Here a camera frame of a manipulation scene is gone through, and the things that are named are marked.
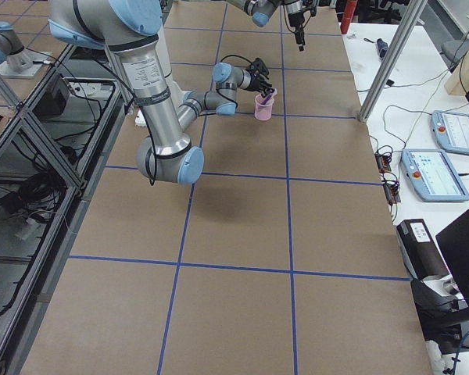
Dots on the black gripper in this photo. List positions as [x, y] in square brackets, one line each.
[255, 80]
[296, 20]

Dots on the purple marker pen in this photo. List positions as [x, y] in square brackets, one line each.
[269, 98]

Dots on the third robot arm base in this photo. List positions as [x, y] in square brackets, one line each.
[15, 60]

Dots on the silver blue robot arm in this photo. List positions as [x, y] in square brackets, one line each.
[262, 10]
[133, 31]

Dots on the pink mesh pen holder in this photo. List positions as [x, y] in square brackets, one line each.
[262, 112]

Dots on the usb hub with plugs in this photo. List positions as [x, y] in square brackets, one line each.
[390, 182]

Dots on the grey teach pendant far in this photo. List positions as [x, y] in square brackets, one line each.
[451, 130]

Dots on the grey teach pendant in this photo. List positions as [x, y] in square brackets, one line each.
[451, 130]
[433, 176]

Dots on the grey teach pendant near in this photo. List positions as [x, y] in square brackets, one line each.
[433, 176]

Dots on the black labelled box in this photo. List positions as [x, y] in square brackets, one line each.
[419, 251]

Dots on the aluminium frame post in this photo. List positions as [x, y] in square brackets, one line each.
[401, 36]

